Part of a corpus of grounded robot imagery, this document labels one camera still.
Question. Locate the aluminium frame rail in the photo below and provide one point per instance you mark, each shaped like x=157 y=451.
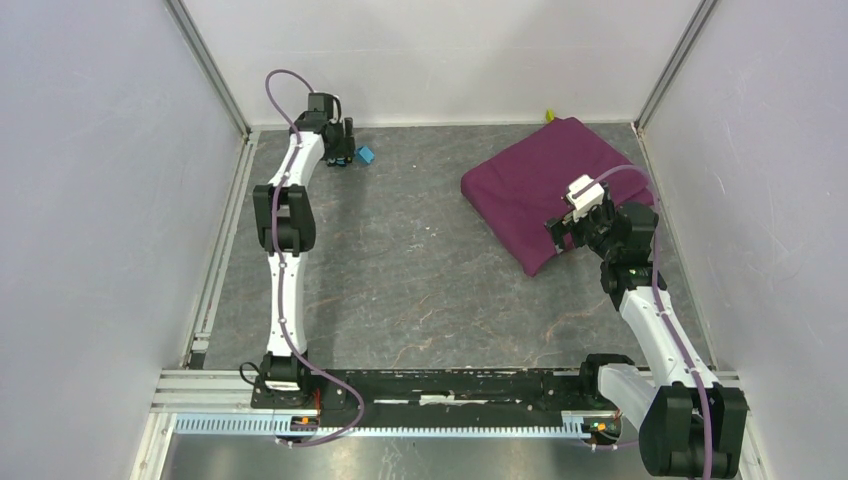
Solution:
x=201 y=426

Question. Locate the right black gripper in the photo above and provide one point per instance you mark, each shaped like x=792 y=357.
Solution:
x=560 y=227

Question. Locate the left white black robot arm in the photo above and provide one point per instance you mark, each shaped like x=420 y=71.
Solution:
x=286 y=230

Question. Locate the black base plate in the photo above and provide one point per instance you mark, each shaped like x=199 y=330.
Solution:
x=430 y=398

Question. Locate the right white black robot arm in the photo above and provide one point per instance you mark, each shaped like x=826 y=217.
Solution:
x=689 y=425

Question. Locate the purple cloth wrap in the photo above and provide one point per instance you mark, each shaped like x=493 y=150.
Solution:
x=519 y=189

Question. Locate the blue small block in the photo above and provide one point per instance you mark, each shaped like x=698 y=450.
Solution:
x=365 y=155

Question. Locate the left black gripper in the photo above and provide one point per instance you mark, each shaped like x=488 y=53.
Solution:
x=344 y=148

